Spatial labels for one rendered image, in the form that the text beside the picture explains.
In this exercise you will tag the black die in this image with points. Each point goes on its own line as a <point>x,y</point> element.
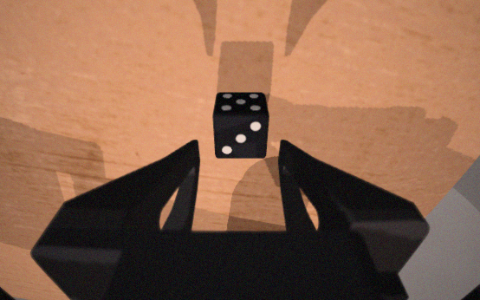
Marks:
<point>240,125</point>

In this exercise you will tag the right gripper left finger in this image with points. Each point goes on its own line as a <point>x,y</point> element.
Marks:
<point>136,200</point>

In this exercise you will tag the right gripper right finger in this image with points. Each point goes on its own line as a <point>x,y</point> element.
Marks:
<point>393,227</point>

